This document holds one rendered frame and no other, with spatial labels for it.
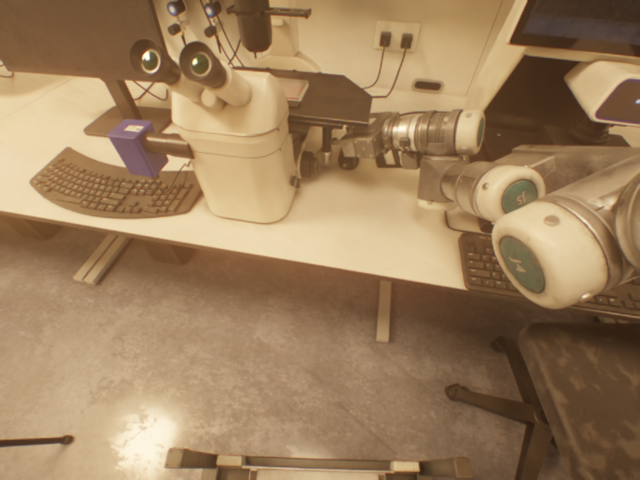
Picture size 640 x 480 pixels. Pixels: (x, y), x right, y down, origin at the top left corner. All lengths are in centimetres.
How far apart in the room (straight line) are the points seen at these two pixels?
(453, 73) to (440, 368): 115
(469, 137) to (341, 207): 31
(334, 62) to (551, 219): 109
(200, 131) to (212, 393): 102
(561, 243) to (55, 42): 111
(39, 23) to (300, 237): 84
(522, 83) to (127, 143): 86
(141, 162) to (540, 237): 64
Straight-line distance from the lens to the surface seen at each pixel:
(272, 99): 54
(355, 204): 72
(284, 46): 90
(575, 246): 29
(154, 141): 64
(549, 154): 50
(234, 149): 56
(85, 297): 180
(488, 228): 66
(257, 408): 128
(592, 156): 45
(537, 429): 135
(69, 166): 104
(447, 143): 60
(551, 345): 103
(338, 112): 64
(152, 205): 79
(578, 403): 100
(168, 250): 156
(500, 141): 88
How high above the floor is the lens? 125
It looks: 51 degrees down
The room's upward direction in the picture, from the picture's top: 1 degrees clockwise
